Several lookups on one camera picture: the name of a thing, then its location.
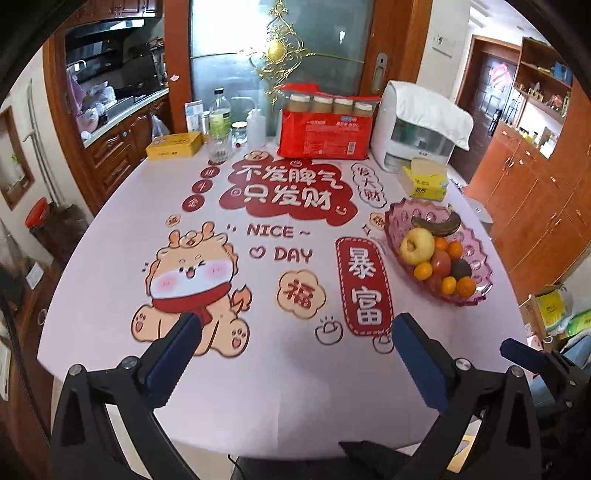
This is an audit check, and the red lychee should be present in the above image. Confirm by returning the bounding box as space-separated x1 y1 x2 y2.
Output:
425 273 443 294

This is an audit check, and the small yellow citrus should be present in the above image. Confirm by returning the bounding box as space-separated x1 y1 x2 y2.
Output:
440 276 457 296

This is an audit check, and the orange tangerine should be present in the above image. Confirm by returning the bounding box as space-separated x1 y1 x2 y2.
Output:
414 261 433 282
456 276 477 299

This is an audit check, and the dark avocado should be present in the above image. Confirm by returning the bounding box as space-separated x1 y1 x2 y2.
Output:
450 259 472 281

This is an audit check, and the yellow-green apple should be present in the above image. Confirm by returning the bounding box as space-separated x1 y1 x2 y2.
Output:
399 227 435 266

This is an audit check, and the overripe dark banana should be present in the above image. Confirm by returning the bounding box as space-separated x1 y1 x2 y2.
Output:
411 204 462 237

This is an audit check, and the red persimmon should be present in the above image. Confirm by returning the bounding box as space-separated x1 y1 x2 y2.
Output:
431 250 452 278

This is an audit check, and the pink plastic fruit bowl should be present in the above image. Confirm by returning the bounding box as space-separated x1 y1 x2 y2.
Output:
385 198 493 306

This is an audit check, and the small tangerine in bowl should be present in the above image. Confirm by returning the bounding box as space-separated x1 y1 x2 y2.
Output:
447 241 464 260
435 237 448 251

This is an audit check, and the printed pink tablecloth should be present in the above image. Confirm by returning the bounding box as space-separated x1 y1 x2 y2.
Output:
38 151 525 459

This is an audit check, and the orange wooden cabinet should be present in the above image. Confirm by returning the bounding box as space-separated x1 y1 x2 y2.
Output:
466 38 590 301

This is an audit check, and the yellow tissue box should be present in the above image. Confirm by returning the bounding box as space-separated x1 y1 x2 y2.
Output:
399 158 449 202

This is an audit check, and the yellow flat box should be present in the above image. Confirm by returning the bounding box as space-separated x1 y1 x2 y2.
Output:
146 132 202 161

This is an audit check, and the drinking glass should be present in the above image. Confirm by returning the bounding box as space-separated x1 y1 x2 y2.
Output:
205 133 233 164

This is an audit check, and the white countertop appliance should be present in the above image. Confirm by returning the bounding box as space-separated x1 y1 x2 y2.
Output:
370 80 474 173

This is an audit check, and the small glass jar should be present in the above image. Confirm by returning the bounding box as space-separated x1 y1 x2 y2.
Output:
231 121 247 149

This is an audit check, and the clear plastic bottle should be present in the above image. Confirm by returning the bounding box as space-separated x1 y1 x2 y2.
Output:
209 88 231 140

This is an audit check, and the white squeeze bottle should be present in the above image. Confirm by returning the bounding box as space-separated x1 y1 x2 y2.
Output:
246 108 266 150

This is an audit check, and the red drink bottle pack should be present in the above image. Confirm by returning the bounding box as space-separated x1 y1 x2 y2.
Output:
277 83 380 160

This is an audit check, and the black cable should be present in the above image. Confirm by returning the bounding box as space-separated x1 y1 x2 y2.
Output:
0 294 52 444

